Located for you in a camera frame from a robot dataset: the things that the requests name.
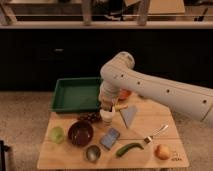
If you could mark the blue sponge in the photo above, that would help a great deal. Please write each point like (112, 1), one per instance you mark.
(109, 138)

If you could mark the green plastic tray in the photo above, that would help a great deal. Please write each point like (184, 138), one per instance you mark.
(76, 95)

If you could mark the pale gripper body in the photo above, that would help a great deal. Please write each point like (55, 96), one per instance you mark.
(107, 104)

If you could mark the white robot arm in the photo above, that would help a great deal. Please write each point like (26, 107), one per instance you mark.
(194, 101)

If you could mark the metal fork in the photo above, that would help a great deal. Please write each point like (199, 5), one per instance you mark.
(149, 139)

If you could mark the orange bowl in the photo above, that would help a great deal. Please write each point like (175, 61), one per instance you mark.
(124, 94)

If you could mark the green cucumber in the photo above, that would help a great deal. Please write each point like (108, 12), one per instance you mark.
(123, 150)

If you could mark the yellow banana piece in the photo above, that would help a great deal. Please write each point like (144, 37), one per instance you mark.
(119, 107)

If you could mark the orange fruit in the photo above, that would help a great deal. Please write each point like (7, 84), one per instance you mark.
(162, 152)

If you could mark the grey triangular cloth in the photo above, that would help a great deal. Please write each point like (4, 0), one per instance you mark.
(128, 115)

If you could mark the white cup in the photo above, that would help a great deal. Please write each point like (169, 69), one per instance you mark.
(107, 116)

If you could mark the small metal bowl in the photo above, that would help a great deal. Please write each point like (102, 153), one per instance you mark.
(93, 153)

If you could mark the green cup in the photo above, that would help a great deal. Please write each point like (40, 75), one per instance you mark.
(56, 135)

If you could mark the dark grapes bunch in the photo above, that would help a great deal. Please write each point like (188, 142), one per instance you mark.
(90, 117)

